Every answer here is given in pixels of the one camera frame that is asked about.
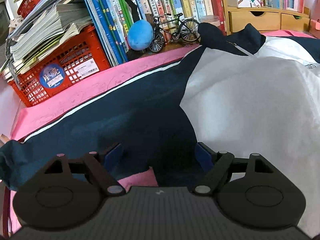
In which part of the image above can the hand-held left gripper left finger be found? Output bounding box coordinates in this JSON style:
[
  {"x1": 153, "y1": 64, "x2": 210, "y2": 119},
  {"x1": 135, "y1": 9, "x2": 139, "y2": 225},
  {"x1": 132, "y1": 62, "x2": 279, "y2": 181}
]
[{"x1": 44, "y1": 142, "x2": 126, "y2": 197}]

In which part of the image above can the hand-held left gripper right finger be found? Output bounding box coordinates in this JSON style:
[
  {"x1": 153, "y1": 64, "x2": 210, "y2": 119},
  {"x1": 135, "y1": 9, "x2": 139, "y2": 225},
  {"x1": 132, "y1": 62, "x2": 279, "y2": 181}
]
[{"x1": 194, "y1": 142, "x2": 274, "y2": 195}]

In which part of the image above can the white and navy jacket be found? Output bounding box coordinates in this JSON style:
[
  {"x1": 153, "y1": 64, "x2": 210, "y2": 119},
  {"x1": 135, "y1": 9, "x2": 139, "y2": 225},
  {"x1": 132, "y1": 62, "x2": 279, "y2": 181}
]
[{"x1": 0, "y1": 22, "x2": 320, "y2": 238}]

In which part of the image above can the pink printed blanket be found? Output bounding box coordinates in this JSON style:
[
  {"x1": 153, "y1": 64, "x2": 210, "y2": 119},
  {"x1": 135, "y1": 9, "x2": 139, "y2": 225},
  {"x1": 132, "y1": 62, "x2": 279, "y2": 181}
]
[{"x1": 2, "y1": 29, "x2": 320, "y2": 240}]

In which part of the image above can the red plastic crate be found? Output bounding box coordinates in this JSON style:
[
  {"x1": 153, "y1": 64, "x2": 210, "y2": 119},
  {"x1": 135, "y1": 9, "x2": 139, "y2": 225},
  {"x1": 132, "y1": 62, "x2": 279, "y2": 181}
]
[{"x1": 9, "y1": 25, "x2": 112, "y2": 108}]

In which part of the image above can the miniature black bicycle model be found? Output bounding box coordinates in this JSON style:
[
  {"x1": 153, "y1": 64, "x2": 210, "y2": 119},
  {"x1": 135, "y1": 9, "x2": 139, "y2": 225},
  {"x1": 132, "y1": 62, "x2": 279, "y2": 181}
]
[{"x1": 149, "y1": 12, "x2": 202, "y2": 53}]

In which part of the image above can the round blue plush ball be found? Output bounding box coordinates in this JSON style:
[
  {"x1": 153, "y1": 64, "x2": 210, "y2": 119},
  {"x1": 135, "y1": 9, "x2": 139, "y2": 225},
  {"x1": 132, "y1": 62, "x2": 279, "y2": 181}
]
[{"x1": 127, "y1": 20, "x2": 154, "y2": 52}]

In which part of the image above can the stack of magazines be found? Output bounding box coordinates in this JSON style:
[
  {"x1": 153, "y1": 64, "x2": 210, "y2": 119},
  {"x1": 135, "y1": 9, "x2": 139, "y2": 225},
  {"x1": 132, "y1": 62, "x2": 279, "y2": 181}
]
[{"x1": 0, "y1": 0, "x2": 94, "y2": 80}]

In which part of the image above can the wooden drawer organizer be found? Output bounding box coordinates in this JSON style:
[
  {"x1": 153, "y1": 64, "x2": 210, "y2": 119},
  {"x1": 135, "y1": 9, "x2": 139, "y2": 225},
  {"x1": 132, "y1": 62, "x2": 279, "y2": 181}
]
[{"x1": 226, "y1": 5, "x2": 312, "y2": 37}]

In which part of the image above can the row of colourful children's books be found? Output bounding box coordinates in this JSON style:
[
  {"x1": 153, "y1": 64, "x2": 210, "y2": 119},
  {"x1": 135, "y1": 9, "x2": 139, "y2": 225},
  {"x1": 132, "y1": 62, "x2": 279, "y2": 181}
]
[{"x1": 122, "y1": 0, "x2": 225, "y2": 43}]

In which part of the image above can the small pink box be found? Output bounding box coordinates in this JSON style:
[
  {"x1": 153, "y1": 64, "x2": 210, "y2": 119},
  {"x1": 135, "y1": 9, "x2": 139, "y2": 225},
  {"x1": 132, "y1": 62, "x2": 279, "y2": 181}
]
[{"x1": 309, "y1": 19, "x2": 320, "y2": 39}]

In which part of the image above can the grey cord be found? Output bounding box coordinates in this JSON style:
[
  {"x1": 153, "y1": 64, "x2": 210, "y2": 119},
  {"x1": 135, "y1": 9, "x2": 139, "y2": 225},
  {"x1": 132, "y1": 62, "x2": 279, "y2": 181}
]
[{"x1": 5, "y1": 34, "x2": 23, "y2": 83}]

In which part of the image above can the black strap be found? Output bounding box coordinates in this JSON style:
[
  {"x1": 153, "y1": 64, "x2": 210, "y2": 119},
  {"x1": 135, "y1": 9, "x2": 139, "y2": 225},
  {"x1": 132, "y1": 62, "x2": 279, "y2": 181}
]
[{"x1": 121, "y1": 0, "x2": 148, "y2": 24}]

